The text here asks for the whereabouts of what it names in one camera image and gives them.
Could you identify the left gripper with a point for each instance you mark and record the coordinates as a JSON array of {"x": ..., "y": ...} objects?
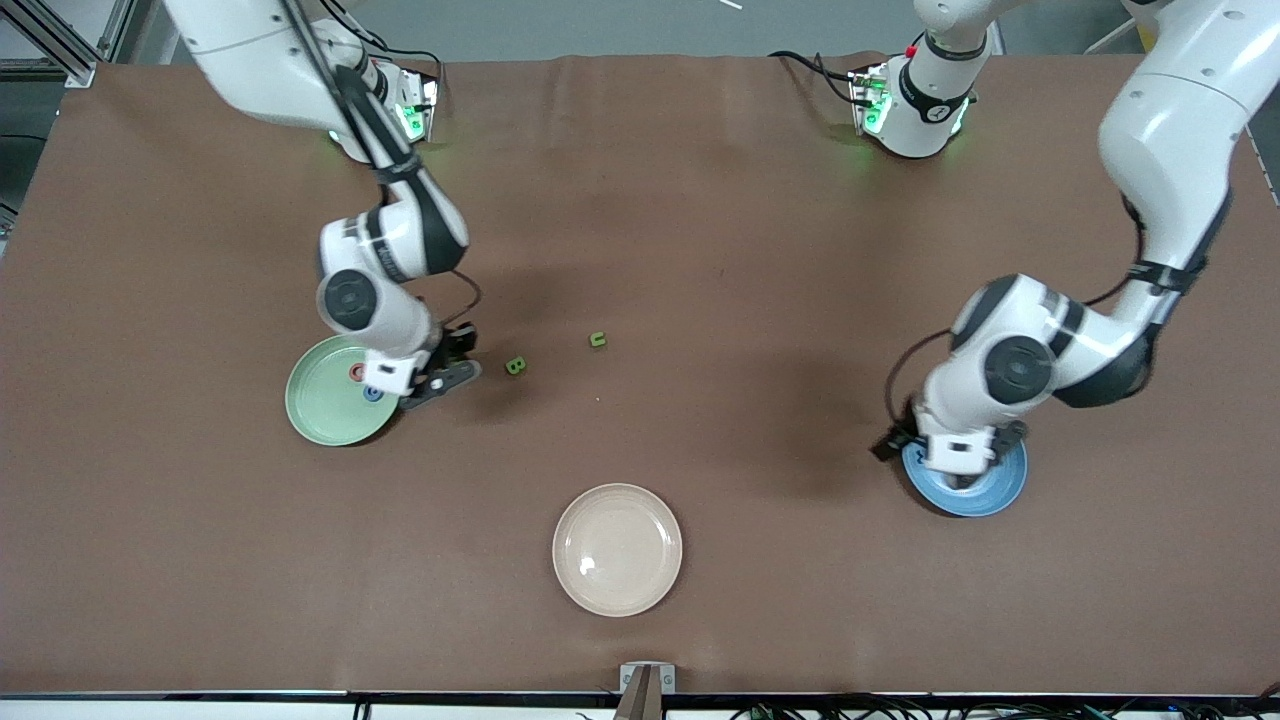
[{"x": 957, "y": 482}]

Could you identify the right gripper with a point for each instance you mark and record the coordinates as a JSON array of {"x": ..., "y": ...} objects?
[{"x": 461, "y": 342}]

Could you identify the red letter Q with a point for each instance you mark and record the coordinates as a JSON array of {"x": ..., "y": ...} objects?
[{"x": 351, "y": 373}]

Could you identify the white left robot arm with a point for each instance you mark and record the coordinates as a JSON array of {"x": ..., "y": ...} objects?
[{"x": 1170, "y": 130}]

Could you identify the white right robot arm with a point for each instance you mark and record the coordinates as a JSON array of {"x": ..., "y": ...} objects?
[{"x": 390, "y": 240}]

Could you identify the blue plate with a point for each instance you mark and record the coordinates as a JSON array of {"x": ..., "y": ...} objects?
[{"x": 1000, "y": 495}]

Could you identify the green plate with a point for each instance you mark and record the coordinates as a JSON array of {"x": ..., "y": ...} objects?
[{"x": 320, "y": 400}]

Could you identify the beige plate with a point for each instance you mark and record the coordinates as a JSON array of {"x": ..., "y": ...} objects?
[{"x": 617, "y": 550}]

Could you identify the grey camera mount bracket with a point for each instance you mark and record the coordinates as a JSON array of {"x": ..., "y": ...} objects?
[{"x": 630, "y": 678}]

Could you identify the aluminium frame profile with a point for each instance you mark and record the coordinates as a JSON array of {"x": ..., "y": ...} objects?
[{"x": 75, "y": 70}]

